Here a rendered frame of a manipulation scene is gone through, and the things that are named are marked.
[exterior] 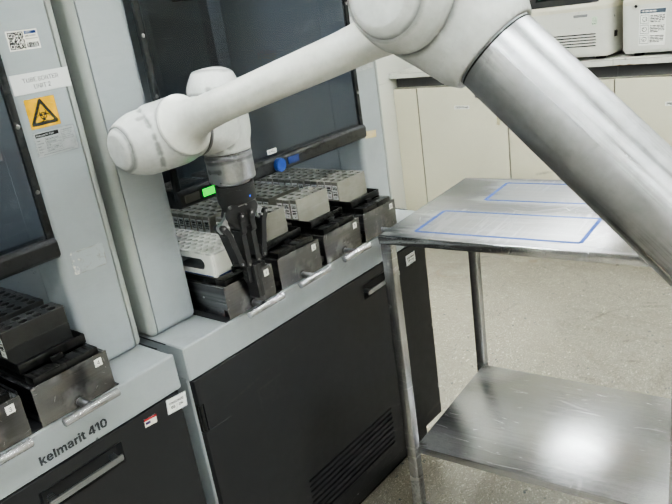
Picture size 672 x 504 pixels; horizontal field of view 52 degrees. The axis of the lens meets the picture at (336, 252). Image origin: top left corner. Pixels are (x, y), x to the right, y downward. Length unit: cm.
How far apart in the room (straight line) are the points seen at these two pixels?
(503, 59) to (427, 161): 308
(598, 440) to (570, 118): 109
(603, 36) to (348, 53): 235
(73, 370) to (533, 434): 105
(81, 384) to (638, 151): 89
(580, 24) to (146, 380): 259
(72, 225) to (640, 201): 89
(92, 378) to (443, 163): 284
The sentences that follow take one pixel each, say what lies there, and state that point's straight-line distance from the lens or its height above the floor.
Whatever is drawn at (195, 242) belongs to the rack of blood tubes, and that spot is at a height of 87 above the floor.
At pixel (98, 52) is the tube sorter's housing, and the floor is 127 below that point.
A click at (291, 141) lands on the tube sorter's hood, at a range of 157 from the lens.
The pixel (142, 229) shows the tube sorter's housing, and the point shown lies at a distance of 133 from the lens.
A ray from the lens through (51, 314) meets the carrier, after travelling 124.
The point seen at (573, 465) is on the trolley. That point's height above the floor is 28.
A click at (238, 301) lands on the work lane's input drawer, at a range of 138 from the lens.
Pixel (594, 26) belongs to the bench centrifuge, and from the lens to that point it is 333.
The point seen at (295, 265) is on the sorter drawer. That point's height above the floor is 77.
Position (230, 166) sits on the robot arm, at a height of 104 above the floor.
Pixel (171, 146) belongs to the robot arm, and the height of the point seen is 112.
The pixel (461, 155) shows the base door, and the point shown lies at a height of 45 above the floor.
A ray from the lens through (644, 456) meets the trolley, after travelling 170.
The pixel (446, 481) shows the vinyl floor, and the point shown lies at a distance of 205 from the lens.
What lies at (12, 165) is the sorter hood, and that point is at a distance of 119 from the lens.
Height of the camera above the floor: 129
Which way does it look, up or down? 20 degrees down
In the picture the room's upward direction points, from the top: 9 degrees counter-clockwise
